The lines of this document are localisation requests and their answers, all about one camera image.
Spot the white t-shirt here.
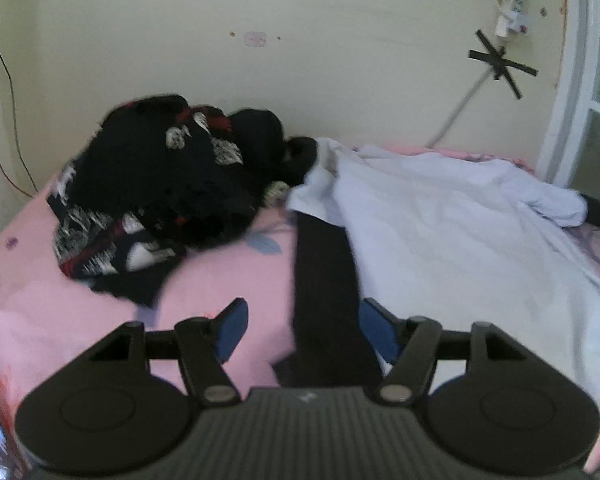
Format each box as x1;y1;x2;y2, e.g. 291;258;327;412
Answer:
288;139;600;400

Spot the pile of black patterned clothes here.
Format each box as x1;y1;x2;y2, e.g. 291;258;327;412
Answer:
47;94;317;308

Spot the pink floral bed sheet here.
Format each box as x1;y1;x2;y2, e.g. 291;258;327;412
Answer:
0;145;600;461

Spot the black tape cross lower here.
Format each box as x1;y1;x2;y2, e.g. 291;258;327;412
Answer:
468;29;539;100

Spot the white window frame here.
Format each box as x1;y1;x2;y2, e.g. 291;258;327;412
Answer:
536;0;600;198

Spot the grey power cable on wall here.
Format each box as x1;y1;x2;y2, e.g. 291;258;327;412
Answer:
424;66;496;149

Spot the white power strip on wall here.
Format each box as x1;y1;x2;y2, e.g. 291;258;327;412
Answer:
495;0;529;41

